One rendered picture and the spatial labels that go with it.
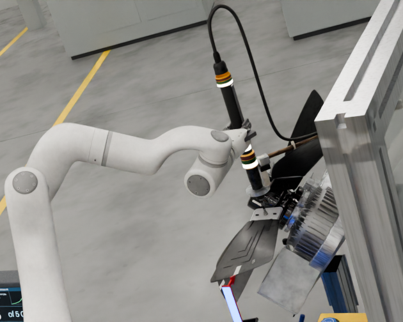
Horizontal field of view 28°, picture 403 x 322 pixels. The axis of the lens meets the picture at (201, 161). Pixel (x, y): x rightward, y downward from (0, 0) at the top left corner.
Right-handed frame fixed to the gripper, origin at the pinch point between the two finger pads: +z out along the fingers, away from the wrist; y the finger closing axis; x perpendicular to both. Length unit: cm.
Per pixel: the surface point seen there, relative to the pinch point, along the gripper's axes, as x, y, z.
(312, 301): -148, -45, 112
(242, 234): -29.6, -4.9, -9.0
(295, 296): -51, 6, -10
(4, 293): -25, -68, -40
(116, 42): -144, -419, 611
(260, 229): -28.8, 0.6, -7.8
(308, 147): -7.3, 18.9, -2.4
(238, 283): -50, -14, -4
